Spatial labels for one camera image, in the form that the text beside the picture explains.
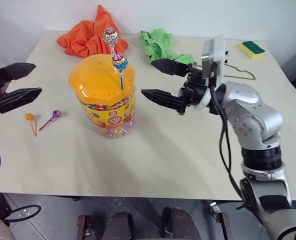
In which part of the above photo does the clear plastic lollipop jar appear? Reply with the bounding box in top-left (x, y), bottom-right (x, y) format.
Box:
top-left (79, 93), bottom-right (136, 140)

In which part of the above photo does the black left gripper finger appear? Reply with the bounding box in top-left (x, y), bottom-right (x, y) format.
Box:
top-left (0, 87), bottom-right (43, 114)
top-left (0, 62), bottom-right (37, 84)

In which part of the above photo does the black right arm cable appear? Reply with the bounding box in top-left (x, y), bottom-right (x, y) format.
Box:
top-left (207, 62), bottom-right (248, 209)

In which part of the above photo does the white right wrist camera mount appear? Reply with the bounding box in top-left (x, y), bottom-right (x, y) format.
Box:
top-left (194, 34), bottom-right (229, 110)

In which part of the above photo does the thin olive wire hanger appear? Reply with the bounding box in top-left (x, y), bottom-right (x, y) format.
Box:
top-left (222, 63), bottom-right (257, 81)

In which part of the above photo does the yellow sponge with green pad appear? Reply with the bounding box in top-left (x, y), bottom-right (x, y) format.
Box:
top-left (239, 41), bottom-right (266, 61)

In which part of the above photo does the orange cloth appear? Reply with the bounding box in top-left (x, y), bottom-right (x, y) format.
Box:
top-left (56, 4), bottom-right (130, 60)

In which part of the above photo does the green cloth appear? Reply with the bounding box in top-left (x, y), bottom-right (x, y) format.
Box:
top-left (139, 28), bottom-right (196, 65)

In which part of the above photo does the purple lollipop purple stick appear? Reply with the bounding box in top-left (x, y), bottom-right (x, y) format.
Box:
top-left (38, 109), bottom-right (62, 132)

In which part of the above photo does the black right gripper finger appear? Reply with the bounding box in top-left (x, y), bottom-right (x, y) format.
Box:
top-left (140, 88), bottom-right (189, 117)
top-left (150, 58), bottom-right (191, 77)

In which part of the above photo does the blue wrapped lollipop blue stick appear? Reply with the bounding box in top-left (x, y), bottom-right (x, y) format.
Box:
top-left (111, 52), bottom-right (127, 91)

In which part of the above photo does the rusty brown metal bracket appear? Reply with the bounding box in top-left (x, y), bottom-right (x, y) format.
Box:
top-left (77, 215), bottom-right (94, 240)
top-left (209, 201), bottom-right (233, 240)

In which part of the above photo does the yellow perforated jar lid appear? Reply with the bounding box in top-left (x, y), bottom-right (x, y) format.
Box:
top-left (68, 52), bottom-right (137, 106)

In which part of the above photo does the dark rounded shape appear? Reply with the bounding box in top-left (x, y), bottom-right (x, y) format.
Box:
top-left (162, 206), bottom-right (204, 240)
top-left (104, 210), bottom-right (135, 240)

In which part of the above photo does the orange lollipop orange stick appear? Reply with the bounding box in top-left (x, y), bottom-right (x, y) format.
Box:
top-left (24, 112), bottom-right (38, 138)

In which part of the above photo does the red silver lollipop white stick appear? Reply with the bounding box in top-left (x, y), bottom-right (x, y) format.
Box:
top-left (102, 26), bottom-right (120, 75)

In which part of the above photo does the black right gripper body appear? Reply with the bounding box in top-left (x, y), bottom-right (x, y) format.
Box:
top-left (178, 63), bottom-right (211, 109)

